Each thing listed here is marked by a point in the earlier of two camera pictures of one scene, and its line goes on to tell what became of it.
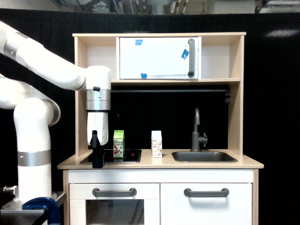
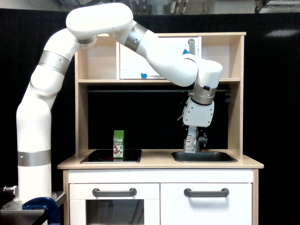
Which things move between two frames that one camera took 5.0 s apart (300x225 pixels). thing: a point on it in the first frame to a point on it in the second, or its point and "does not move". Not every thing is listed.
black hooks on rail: x=227 y=96 does not move
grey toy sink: x=204 y=157 does not move
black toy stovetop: x=131 y=156 does not move
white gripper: x=97 y=130 to x=195 y=115
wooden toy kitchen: x=175 y=154 does not move
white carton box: x=156 y=144 to x=190 y=142
